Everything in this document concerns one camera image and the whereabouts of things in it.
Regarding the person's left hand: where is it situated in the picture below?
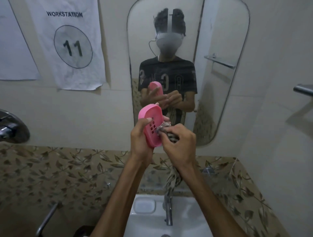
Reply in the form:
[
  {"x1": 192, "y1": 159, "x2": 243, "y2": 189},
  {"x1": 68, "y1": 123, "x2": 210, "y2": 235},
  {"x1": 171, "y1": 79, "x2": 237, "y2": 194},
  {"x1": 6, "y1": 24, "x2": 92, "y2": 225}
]
[{"x1": 130, "y1": 117, "x2": 155, "y2": 167}]

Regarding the person's right hand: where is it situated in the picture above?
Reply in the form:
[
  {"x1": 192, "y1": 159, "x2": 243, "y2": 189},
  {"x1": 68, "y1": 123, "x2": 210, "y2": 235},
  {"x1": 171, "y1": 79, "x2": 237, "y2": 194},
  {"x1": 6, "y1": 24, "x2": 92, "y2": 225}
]
[{"x1": 158, "y1": 123, "x2": 197, "y2": 169}]

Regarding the pink plastic soap dish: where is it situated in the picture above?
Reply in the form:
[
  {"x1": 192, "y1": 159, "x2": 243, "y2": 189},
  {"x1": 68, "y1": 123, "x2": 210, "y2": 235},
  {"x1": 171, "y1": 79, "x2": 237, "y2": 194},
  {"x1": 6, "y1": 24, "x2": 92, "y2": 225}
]
[{"x1": 138, "y1": 104, "x2": 164, "y2": 148}]

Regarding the patterned grey cleaning cloth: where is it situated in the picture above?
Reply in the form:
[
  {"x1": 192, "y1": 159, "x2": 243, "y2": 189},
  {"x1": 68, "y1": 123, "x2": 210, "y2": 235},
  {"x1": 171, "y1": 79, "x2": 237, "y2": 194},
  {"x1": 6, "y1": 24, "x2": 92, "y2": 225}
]
[{"x1": 155, "y1": 121, "x2": 183, "y2": 196}]

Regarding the person's left forearm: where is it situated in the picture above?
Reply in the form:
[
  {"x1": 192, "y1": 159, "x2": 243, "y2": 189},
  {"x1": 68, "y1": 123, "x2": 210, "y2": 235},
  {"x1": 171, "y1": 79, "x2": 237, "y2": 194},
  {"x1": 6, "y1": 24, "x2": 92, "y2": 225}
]
[{"x1": 90, "y1": 156, "x2": 150, "y2": 237}]

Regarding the person's right forearm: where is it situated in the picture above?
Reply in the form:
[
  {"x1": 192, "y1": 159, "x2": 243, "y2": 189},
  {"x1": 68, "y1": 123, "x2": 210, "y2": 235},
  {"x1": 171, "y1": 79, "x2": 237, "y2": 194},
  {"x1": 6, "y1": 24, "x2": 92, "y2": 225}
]
[{"x1": 172, "y1": 159, "x2": 248, "y2": 237}]

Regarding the chrome sink faucet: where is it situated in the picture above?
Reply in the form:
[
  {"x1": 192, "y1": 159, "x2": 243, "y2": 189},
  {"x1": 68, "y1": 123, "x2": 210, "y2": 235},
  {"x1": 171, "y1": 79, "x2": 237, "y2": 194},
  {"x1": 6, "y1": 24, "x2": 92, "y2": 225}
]
[{"x1": 163, "y1": 190, "x2": 174, "y2": 226}]

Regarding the white ceramic sink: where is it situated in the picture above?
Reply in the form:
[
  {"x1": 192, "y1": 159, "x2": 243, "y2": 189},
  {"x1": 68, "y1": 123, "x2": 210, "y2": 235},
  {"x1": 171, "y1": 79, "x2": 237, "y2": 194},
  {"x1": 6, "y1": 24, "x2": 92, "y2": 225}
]
[{"x1": 123, "y1": 194, "x2": 214, "y2": 237}]

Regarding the white paper sign with circle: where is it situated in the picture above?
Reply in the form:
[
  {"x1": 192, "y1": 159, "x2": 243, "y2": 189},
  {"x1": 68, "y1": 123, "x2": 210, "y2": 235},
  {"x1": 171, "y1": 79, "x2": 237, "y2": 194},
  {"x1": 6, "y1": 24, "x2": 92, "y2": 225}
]
[{"x1": 24, "y1": 0, "x2": 107, "y2": 91}]

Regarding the black round object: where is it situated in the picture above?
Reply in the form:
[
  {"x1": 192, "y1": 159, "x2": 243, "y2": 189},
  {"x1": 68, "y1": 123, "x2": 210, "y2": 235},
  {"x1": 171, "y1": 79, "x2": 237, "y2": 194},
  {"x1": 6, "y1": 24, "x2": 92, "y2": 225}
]
[{"x1": 73, "y1": 226, "x2": 96, "y2": 237}]

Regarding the plain white paper sheet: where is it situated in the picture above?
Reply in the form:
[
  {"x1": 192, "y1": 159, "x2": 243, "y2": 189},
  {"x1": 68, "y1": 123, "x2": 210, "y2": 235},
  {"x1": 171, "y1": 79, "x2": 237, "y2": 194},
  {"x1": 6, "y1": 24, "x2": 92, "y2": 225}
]
[{"x1": 0, "y1": 0, "x2": 42, "y2": 81}]

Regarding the chrome towel bar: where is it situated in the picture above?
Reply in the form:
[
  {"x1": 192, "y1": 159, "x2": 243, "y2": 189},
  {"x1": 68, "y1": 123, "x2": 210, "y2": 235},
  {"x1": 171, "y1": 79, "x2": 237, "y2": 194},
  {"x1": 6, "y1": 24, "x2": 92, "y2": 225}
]
[{"x1": 293, "y1": 84, "x2": 313, "y2": 97}]

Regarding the rounded wall mirror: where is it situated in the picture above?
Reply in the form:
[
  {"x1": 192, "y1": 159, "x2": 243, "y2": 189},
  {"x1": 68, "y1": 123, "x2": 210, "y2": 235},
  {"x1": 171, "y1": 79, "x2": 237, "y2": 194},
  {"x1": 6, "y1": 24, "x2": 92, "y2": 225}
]
[{"x1": 127, "y1": 0, "x2": 250, "y2": 147}]

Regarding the chrome wall mixer valve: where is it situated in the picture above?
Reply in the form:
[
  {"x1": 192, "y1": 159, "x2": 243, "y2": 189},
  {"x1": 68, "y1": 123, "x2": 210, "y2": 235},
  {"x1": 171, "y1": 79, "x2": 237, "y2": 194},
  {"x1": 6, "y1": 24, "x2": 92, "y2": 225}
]
[{"x1": 0, "y1": 109, "x2": 30, "y2": 144}]

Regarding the chrome spray handle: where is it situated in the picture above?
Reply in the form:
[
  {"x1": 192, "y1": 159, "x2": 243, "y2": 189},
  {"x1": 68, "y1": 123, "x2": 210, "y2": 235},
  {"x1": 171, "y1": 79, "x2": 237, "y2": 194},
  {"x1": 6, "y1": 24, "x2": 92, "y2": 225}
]
[{"x1": 36, "y1": 201, "x2": 60, "y2": 237}]

